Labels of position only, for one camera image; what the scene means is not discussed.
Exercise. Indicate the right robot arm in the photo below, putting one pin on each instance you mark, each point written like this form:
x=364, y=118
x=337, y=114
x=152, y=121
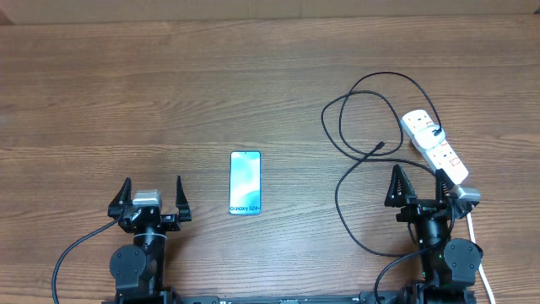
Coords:
x=449, y=264

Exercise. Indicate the white USB charger plug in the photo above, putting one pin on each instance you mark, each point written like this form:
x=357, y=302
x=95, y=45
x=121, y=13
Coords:
x=429, y=137

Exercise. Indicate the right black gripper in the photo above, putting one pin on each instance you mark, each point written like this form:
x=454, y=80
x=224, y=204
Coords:
x=404, y=192

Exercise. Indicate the Samsung Galaxy smartphone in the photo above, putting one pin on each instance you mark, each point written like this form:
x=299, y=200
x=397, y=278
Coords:
x=245, y=182

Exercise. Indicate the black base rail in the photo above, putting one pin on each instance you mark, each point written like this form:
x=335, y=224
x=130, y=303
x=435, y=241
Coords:
x=364, y=297

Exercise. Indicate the white power strip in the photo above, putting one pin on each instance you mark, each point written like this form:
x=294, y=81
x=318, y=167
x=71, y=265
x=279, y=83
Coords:
x=441, y=156

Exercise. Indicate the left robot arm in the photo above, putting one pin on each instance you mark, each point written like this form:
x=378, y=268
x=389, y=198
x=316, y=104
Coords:
x=139, y=268

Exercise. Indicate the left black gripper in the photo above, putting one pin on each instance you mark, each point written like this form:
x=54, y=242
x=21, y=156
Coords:
x=171, y=222

